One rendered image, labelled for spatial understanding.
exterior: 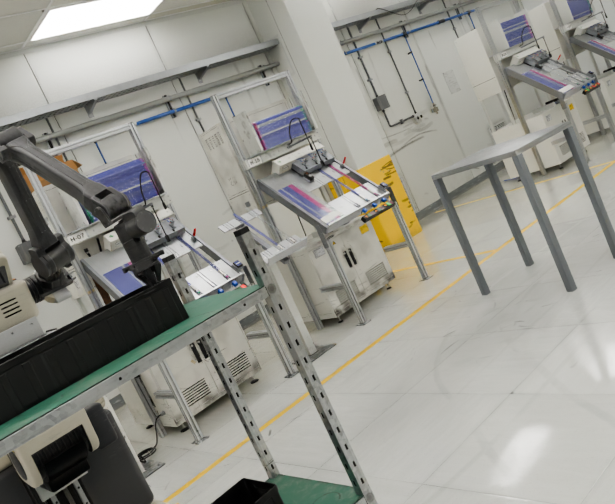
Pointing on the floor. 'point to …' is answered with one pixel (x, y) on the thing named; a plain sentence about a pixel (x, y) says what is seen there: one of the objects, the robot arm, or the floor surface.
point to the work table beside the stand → (528, 197)
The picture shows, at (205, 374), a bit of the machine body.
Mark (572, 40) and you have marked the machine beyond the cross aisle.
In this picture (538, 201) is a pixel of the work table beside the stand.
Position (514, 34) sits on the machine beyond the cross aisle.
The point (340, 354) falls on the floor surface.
